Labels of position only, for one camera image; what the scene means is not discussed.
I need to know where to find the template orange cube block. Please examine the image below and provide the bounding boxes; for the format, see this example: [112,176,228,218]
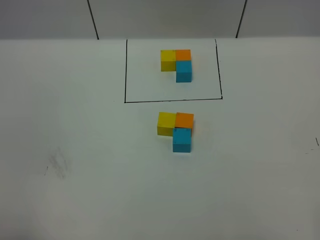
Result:
[175,49,192,61]

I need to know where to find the template yellow cube block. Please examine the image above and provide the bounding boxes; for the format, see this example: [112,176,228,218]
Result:
[160,49,176,72]

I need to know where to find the template blue cube block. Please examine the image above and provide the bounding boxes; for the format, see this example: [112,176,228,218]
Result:
[176,60,192,83]

